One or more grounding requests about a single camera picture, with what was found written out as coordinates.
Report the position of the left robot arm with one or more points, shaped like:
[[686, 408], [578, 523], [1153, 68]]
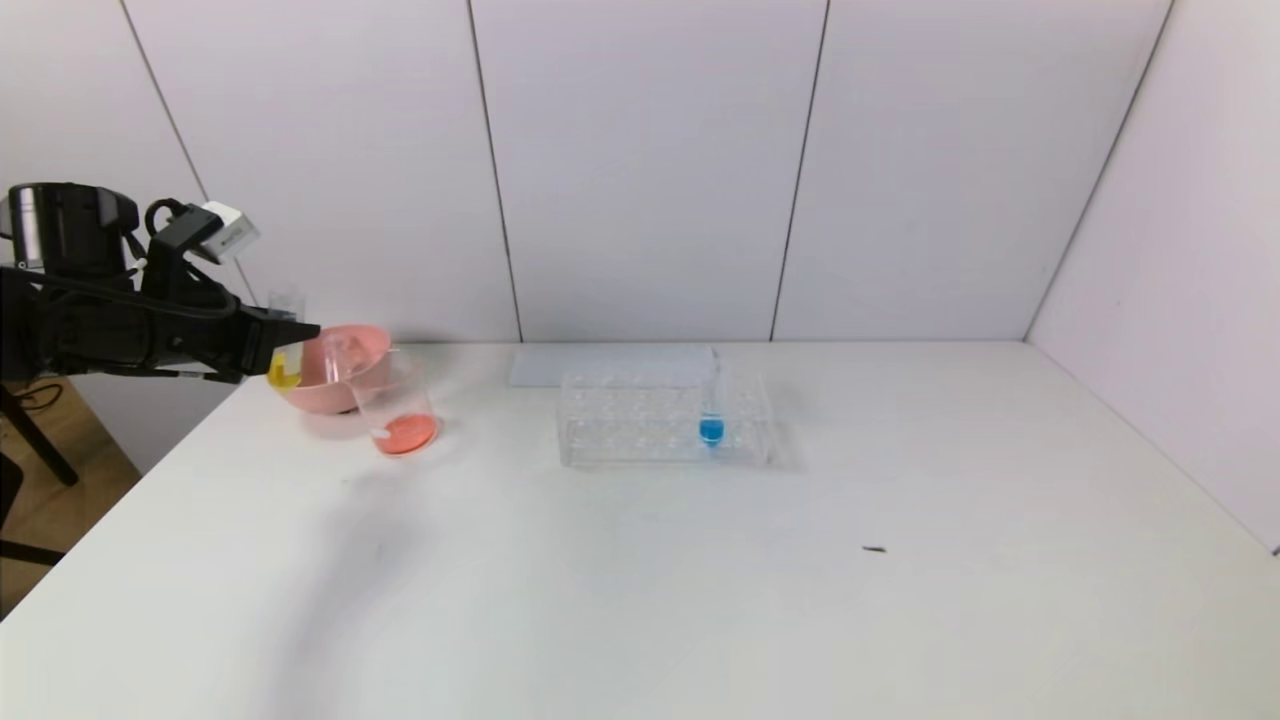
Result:
[[60, 320]]

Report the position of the black chair base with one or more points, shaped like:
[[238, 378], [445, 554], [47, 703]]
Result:
[[20, 552]]

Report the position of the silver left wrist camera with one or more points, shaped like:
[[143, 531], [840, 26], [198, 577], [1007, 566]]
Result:
[[232, 232]]

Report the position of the white paper sheet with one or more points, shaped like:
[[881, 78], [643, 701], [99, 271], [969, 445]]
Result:
[[540, 368]]

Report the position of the pink plastic bowl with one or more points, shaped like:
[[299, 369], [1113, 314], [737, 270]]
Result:
[[370, 345]]

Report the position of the test tube with red pigment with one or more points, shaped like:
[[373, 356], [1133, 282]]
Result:
[[345, 358]]

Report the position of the test tube with yellow pigment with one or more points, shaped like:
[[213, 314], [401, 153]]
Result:
[[284, 375]]

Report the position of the clear glass beaker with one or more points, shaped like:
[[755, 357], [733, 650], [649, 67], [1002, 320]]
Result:
[[405, 432]]

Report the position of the black stand leg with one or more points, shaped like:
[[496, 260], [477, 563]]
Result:
[[40, 440]]

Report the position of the clear acrylic test tube rack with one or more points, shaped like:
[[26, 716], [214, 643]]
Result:
[[640, 420]]

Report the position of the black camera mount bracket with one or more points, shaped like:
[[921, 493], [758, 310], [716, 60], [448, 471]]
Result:
[[180, 245]]

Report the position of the test tube with blue pigment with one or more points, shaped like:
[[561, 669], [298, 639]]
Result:
[[711, 430]]

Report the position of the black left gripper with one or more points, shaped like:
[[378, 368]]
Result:
[[251, 341]]

